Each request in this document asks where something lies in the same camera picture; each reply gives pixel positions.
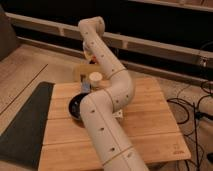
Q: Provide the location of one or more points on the dark ceramic bowl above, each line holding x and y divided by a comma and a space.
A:
74, 106

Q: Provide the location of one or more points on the blue small object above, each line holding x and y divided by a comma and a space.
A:
85, 87

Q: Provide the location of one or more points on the white ceramic cup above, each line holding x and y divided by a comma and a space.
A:
95, 78

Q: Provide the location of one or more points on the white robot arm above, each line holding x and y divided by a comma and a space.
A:
112, 145

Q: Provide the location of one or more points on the dark floor mat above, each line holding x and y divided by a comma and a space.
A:
21, 142

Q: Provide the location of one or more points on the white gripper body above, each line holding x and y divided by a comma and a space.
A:
87, 53

